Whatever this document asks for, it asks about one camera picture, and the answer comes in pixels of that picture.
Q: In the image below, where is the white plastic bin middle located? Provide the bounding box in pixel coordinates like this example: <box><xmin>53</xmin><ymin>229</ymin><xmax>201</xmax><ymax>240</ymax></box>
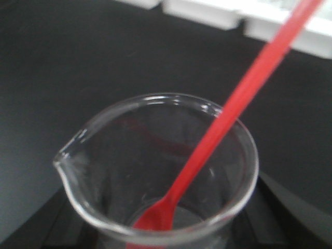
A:
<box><xmin>162</xmin><ymin>0</ymin><xmax>244</xmax><ymax>30</ymax></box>

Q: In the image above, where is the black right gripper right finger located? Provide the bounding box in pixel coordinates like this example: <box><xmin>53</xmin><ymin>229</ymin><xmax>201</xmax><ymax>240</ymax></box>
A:
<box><xmin>228</xmin><ymin>172</ymin><xmax>331</xmax><ymax>248</ymax></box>

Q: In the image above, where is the red plastic spatula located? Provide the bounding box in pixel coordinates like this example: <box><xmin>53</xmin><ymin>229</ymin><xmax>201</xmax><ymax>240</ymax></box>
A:
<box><xmin>126</xmin><ymin>0</ymin><xmax>327</xmax><ymax>249</ymax></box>

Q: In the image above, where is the white plastic bin right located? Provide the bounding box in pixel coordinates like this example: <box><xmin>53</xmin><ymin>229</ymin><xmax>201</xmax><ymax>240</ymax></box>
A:
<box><xmin>241</xmin><ymin>1</ymin><xmax>331</xmax><ymax>60</ymax></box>

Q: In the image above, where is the clear glass beaker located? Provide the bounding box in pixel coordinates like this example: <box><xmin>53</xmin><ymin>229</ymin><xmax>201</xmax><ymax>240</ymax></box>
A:
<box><xmin>53</xmin><ymin>93</ymin><xmax>259</xmax><ymax>248</ymax></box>

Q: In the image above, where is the white plastic bin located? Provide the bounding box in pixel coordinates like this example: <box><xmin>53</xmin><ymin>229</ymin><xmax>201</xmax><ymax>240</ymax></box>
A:
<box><xmin>162</xmin><ymin>0</ymin><xmax>244</xmax><ymax>30</ymax></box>
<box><xmin>241</xmin><ymin>1</ymin><xmax>331</xmax><ymax>60</ymax></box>

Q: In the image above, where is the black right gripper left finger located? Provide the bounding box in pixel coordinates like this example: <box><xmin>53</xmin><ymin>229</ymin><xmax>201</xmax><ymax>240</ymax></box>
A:
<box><xmin>1</xmin><ymin>187</ymin><xmax>104</xmax><ymax>248</ymax></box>

